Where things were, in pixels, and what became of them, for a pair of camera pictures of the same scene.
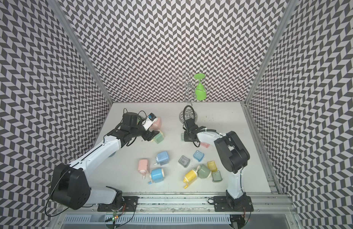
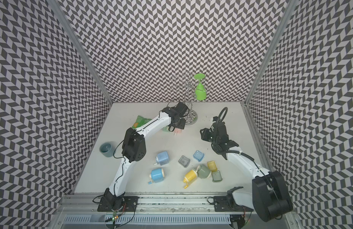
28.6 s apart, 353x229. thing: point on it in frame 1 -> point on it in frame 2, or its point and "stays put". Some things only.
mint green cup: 159,138 -> 165,129
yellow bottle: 191,176 stays put
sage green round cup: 203,171 stays put
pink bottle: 143,167 -> 177,130
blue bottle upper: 162,158 stays put
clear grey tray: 184,161 stays put
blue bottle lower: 157,175 stays put
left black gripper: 149,136 -> 182,125
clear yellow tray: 212,165 stays put
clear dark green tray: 216,176 stays put
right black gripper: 186,139 -> 206,132
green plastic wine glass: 201,93 stays put
